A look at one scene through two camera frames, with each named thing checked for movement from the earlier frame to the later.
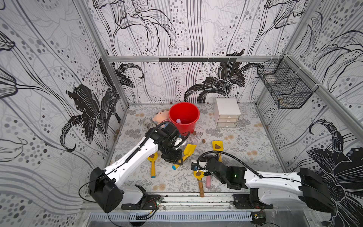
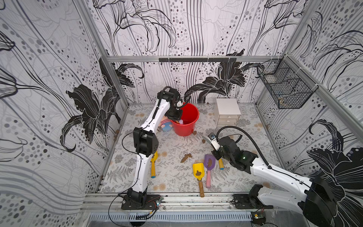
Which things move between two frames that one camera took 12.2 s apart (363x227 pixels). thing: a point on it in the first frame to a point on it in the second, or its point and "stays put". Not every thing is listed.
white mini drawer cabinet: [227, 112] stays put
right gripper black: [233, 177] to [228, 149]
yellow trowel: [153, 158] stays put
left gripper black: [174, 158] to [175, 115]
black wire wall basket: [289, 85] stays put
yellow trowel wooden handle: [199, 174] stays put
